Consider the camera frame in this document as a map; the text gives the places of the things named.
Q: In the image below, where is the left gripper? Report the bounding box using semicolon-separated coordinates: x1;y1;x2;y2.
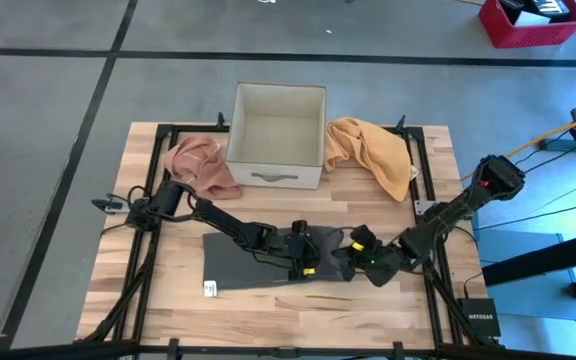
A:
267;219;322;281

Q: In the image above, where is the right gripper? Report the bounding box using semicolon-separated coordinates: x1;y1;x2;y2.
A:
335;224;412;289

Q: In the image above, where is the grey towel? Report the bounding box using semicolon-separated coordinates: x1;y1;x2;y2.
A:
201;224;350;299

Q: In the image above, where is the orange towel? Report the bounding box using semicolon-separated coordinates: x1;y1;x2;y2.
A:
324;116;419;203

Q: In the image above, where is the pink towel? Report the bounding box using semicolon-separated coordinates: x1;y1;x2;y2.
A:
162;135;244;201

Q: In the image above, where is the beige fabric storage box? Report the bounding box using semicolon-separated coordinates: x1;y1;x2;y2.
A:
225;82;328;191

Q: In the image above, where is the black stand beam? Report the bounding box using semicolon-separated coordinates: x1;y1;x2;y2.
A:
481;227;576;289

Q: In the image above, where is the red plastic crate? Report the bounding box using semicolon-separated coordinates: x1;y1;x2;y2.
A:
477;0;576;50

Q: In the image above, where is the black device in crate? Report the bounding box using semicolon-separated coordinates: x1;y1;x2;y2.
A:
499;0;572;24

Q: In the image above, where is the black Netgear network switch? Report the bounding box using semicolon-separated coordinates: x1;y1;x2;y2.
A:
456;298;502;339

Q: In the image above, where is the black metal table frame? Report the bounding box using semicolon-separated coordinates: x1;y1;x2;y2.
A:
75;112;504;360

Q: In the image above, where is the yellow cable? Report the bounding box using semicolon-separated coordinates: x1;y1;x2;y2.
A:
460;113;576;181

